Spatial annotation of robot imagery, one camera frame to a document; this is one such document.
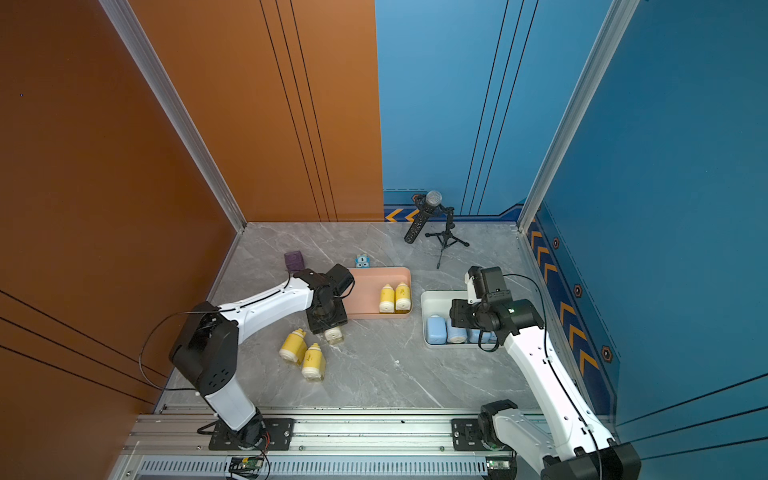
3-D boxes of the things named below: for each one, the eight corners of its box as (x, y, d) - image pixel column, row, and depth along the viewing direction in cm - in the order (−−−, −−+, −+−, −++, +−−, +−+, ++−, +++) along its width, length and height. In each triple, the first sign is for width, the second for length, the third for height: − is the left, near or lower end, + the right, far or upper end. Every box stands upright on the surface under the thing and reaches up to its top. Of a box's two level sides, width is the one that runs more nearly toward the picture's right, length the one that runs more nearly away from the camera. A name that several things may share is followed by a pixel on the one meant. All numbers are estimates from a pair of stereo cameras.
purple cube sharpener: (289, 276, 107) (285, 267, 103) (287, 261, 111) (283, 252, 107) (306, 271, 108) (303, 263, 104) (303, 257, 113) (300, 248, 109)
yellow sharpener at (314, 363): (307, 382, 83) (300, 374, 77) (312, 352, 89) (306, 342, 83) (323, 382, 83) (317, 374, 77) (327, 352, 89) (322, 342, 83)
